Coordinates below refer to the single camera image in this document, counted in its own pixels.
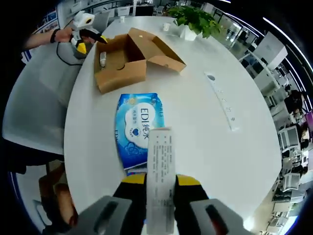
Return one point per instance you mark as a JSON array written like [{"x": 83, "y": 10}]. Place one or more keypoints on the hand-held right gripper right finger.
[{"x": 220, "y": 218}]

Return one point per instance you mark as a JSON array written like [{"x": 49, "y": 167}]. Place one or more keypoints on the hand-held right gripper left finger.
[{"x": 97, "y": 218}]

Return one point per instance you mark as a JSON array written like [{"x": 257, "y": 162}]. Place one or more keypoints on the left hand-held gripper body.
[{"x": 82, "y": 20}]

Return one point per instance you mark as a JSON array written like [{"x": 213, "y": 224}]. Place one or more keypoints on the brown cardboard shoe box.
[{"x": 117, "y": 78}]

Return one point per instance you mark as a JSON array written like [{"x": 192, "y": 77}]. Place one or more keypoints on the small white carton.
[{"x": 160, "y": 171}]

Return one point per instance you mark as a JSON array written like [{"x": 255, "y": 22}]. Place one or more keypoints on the blue wet wipes pack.
[{"x": 137, "y": 122}]

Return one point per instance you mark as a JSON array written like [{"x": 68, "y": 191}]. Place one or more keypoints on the person's left hand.
[{"x": 64, "y": 35}]

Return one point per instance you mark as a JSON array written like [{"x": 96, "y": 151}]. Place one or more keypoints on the black wristband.
[{"x": 54, "y": 36}]

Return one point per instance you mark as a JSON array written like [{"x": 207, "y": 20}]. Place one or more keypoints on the potted green plant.
[{"x": 195, "y": 17}]

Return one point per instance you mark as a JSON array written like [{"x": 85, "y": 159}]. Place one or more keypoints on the white square pillar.
[{"x": 272, "y": 51}]

